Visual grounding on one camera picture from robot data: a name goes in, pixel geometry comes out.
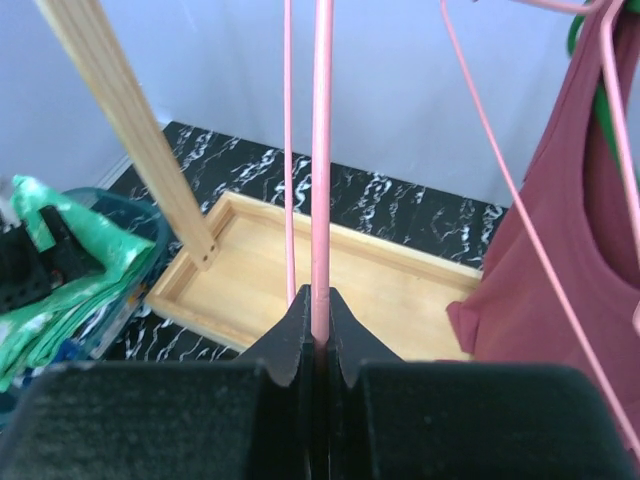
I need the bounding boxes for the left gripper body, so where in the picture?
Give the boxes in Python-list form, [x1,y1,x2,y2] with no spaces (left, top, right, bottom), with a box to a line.
[1,206,105,314]

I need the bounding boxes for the wooden clothes rack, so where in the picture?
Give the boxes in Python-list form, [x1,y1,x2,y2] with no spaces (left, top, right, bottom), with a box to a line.
[39,1,479,361]

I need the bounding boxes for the pink wire hanger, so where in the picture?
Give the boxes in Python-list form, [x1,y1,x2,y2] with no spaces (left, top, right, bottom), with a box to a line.
[440,1,639,454]
[283,1,333,349]

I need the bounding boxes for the green white patterned trousers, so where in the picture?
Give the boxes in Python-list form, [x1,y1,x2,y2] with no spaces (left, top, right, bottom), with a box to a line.
[0,173,156,393]

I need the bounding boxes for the maroon tank top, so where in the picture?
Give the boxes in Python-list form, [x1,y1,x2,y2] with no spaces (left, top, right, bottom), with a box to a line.
[445,0,640,431]

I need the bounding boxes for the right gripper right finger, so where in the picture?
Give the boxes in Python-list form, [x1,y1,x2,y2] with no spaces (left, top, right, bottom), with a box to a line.
[329,290,639,479]

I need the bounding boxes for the green plastic hanger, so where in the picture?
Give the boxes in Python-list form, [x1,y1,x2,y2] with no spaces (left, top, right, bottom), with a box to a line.
[566,15,620,164]

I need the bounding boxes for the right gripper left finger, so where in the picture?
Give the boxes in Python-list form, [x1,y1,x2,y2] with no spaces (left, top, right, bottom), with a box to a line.
[1,287,311,479]

